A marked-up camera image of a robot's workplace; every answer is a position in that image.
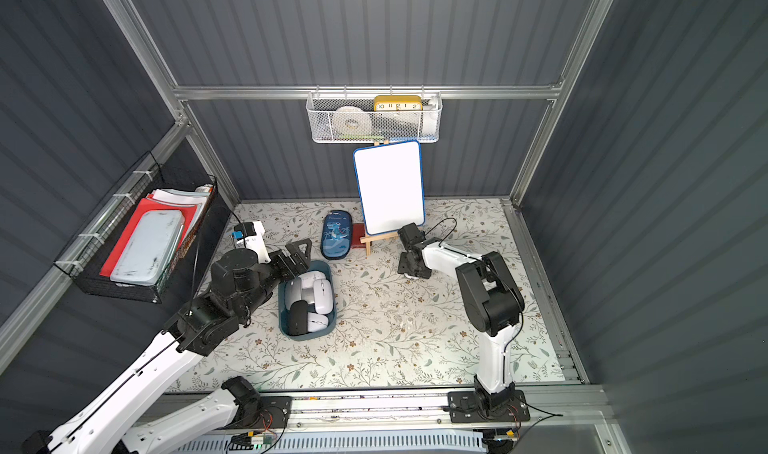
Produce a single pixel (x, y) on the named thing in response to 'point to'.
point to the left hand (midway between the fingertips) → (296, 247)
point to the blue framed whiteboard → (390, 184)
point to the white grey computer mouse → (302, 287)
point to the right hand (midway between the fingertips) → (415, 265)
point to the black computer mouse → (299, 318)
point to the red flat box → (358, 231)
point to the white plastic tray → (144, 256)
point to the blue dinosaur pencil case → (336, 234)
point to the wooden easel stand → (368, 239)
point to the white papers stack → (197, 198)
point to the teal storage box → (327, 269)
